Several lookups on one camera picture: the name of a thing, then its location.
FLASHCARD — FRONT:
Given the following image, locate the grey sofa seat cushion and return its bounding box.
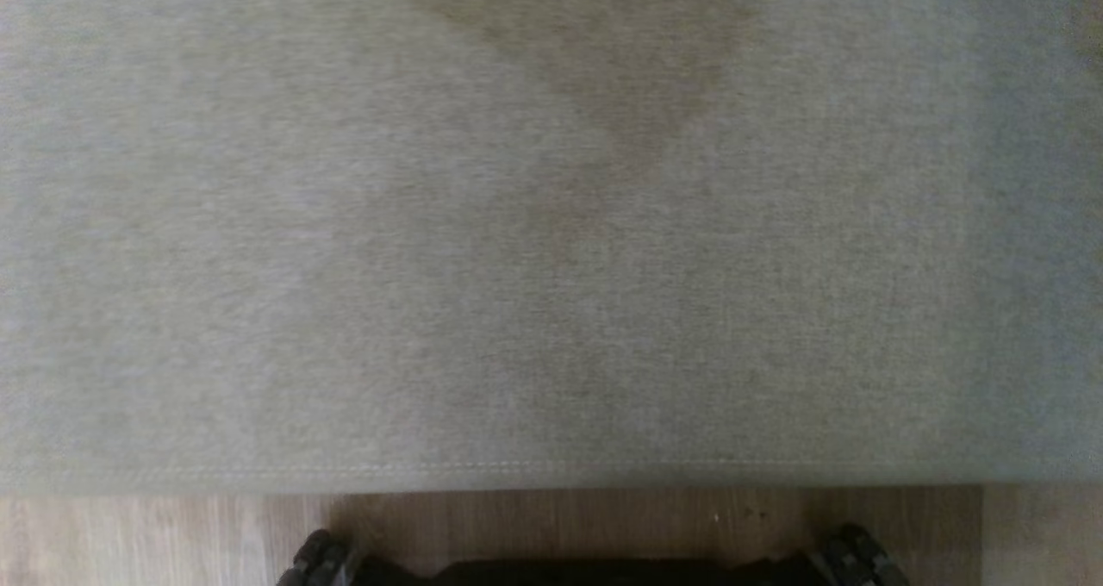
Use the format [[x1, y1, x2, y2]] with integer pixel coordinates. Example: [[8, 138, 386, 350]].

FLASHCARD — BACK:
[[0, 0, 1103, 495]]

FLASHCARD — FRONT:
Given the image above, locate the left black base wheel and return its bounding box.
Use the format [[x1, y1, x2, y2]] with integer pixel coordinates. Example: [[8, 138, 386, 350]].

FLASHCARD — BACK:
[[277, 529, 359, 586]]

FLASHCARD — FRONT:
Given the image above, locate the black base wheel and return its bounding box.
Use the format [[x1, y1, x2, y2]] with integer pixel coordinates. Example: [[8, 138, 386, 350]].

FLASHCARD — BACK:
[[277, 529, 359, 586], [813, 523, 911, 586]]

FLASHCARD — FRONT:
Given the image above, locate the right black base wheel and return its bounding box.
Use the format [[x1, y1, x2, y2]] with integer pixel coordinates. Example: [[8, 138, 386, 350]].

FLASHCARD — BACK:
[[813, 523, 911, 586]]

